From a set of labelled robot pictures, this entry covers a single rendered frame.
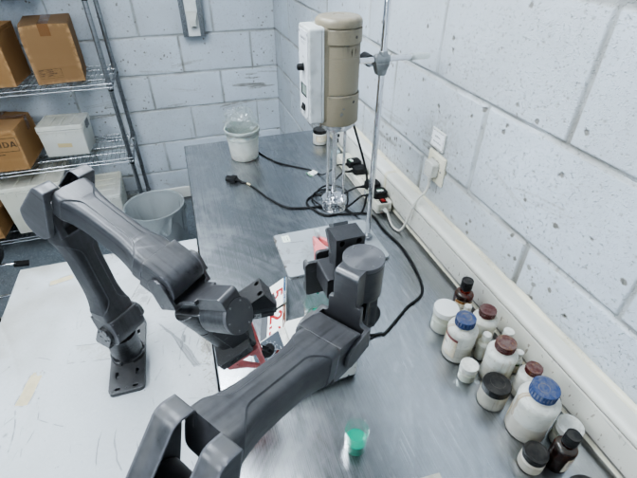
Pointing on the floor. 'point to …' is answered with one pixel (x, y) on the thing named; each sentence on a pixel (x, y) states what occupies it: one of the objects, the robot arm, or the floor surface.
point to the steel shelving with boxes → (31, 172)
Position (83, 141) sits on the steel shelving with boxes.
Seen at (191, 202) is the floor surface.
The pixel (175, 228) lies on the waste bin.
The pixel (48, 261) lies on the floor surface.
